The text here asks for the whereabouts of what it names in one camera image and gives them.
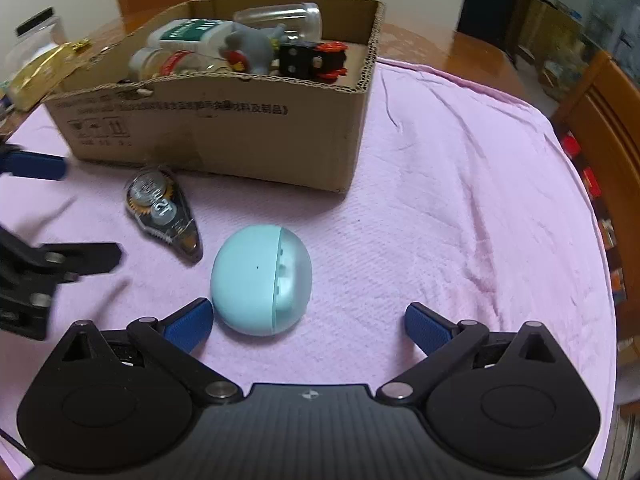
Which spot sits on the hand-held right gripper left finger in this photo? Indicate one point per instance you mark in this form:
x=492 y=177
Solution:
x=190 y=322

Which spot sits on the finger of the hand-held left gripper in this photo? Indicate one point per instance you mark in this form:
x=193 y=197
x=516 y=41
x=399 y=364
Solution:
x=35 y=165
x=75 y=257

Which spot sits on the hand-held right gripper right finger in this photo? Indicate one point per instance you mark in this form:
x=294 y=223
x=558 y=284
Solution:
x=427 y=327

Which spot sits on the teal round case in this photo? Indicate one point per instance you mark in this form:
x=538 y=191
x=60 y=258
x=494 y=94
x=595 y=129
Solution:
x=250 y=280

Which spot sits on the black correction tape dispenser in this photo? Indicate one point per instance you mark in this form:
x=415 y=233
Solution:
x=155 y=205

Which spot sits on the clear bottle of gold capsules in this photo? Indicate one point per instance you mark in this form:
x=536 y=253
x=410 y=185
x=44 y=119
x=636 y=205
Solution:
x=160 y=62

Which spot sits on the grey toy figure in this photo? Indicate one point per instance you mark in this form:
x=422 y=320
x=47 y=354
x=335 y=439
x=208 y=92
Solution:
x=250 y=45

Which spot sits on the black toy train red wheels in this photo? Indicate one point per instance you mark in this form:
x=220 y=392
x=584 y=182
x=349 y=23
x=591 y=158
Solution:
x=297 y=60

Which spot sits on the gold foil packet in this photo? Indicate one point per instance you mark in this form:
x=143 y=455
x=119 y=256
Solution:
x=40 y=70

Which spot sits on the clear jar with black lid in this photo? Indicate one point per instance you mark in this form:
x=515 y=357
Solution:
x=35 y=35

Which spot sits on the pink cloth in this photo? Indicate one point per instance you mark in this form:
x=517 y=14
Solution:
x=425 y=185

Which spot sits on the stack of colourful packets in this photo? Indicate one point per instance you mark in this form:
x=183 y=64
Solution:
x=600 y=220

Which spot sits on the white bottle with green label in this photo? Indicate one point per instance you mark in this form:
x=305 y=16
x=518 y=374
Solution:
x=190 y=32

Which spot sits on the wooden chair with slatted back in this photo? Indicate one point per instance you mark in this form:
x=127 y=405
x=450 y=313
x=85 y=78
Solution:
x=605 y=125

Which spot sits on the clear empty plastic bottle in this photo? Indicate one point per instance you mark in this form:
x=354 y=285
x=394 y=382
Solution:
x=280 y=15

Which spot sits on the tall brown cardboard box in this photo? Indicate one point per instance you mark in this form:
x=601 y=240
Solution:
x=547 y=40

